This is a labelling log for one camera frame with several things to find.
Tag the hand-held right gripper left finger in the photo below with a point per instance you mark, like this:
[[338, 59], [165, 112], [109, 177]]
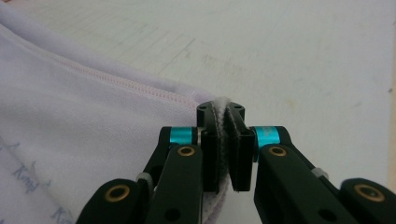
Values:
[[210, 155]]

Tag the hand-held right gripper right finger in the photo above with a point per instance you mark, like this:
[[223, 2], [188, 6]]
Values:
[[241, 155]]

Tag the lilac printed towel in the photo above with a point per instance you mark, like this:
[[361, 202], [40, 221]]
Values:
[[77, 124]]

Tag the white grid mat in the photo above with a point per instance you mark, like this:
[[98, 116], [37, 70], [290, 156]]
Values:
[[280, 46]]

